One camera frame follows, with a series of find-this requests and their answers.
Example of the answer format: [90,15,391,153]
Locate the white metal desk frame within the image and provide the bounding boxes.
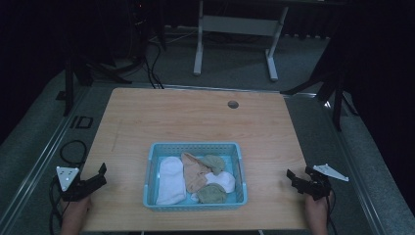
[193,0,290,82]

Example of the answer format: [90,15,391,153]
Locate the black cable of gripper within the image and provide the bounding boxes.
[325,194,339,235]
[48,139,89,235]

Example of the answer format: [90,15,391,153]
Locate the light blue plastic basket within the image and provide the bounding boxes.
[142,141,249,212]

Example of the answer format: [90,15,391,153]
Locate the black metal stand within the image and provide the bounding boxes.
[55,57,133,118]
[279,63,359,132]

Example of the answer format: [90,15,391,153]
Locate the black floor cables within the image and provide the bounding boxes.
[142,41,165,90]

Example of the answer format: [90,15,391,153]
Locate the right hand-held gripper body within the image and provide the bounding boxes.
[302,164,349,201]

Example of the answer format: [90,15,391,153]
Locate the green sock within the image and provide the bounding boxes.
[200,154,226,176]
[196,182,228,205]

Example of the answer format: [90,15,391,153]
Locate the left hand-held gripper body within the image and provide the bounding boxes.
[56,165,101,202]

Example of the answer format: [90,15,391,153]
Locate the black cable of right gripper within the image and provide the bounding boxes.
[325,194,339,235]

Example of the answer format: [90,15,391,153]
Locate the person's right hand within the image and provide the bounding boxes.
[304,191,335,227]

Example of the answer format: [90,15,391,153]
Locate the short white sock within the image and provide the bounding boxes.
[190,170,237,203]

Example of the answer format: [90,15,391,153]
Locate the long white sock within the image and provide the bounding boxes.
[155,156,187,207]

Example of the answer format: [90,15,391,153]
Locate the person's left hand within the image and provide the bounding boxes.
[60,195,93,225]

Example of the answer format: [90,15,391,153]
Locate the beige sock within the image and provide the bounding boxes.
[180,152,213,194]

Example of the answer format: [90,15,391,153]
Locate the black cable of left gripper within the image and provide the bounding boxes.
[48,139,89,235]

